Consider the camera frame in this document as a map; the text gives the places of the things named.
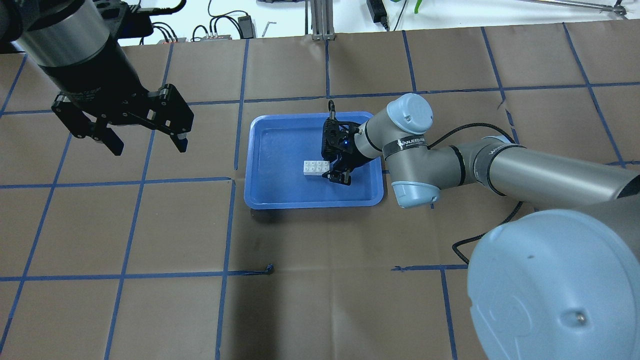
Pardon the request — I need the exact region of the black gripper body, front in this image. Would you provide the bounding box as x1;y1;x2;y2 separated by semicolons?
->
321;100;371;174
51;47;195;142

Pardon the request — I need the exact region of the white block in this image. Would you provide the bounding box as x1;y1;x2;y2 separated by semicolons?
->
302;161;318;176
315;161;330;176

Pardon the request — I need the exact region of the robot arm, viewer-right in front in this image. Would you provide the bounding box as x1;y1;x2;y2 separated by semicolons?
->
321;93;639;360

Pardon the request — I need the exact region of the blue plastic tray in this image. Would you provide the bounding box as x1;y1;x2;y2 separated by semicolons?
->
244;112;385;210

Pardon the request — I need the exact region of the black power adapter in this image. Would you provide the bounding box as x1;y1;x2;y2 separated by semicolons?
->
365;0;388;24

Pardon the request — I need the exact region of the aluminium frame post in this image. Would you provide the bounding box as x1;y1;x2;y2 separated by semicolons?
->
308;0;336;41

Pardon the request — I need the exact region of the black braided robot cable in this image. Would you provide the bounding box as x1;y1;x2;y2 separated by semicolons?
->
426;123;525;265

